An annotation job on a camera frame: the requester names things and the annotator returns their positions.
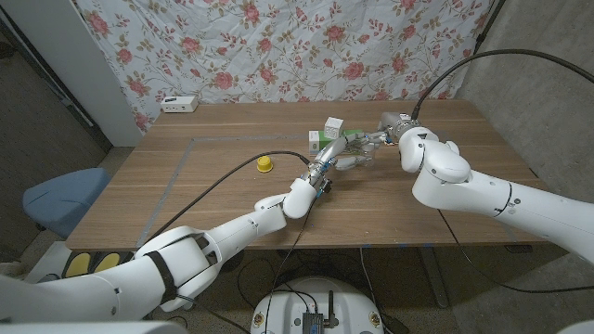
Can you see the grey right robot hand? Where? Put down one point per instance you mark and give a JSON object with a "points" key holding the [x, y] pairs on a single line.
{"points": [[392, 125]]}

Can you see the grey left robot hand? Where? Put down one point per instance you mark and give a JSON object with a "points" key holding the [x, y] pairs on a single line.
{"points": [[331, 153]]}

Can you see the clear white-capped medicine bottle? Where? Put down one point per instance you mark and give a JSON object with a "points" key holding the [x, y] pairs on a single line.
{"points": [[369, 149]]}

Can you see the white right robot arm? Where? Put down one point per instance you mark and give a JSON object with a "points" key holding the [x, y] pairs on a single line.
{"points": [[482, 190]]}

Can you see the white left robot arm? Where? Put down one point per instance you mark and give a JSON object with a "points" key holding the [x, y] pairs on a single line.
{"points": [[185, 264]]}

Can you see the green flexible straws box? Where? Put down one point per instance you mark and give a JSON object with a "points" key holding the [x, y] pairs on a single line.
{"points": [[320, 144]]}

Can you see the white cube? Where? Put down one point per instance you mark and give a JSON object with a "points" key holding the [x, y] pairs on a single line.
{"points": [[333, 128]]}

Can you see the yellow bottle cap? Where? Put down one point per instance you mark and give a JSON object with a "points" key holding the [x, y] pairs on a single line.
{"points": [[264, 163]]}

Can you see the black electronics box with antenna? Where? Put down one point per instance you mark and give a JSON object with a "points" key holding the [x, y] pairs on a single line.
{"points": [[313, 321]]}

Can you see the floral backdrop cloth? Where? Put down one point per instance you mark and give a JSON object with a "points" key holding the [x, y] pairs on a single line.
{"points": [[287, 51]]}

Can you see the black backdrop stand pole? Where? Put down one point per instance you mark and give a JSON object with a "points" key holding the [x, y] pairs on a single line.
{"points": [[488, 21]]}

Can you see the grey table leg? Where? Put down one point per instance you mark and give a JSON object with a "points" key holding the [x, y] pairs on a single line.
{"points": [[434, 278]]}

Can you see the white robot torso base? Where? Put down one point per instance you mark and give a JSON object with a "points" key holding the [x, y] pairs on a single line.
{"points": [[287, 306]]}

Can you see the white power strip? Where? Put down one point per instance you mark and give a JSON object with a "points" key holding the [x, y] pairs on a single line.
{"points": [[178, 104]]}

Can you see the yellow black foot pedal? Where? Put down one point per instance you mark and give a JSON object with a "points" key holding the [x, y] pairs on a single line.
{"points": [[107, 260], [78, 263]]}

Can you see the white board panel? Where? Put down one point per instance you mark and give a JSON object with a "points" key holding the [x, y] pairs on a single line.
{"points": [[79, 60]]}

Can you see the blue padded stool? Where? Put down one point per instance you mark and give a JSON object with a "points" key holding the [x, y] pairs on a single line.
{"points": [[65, 197]]}

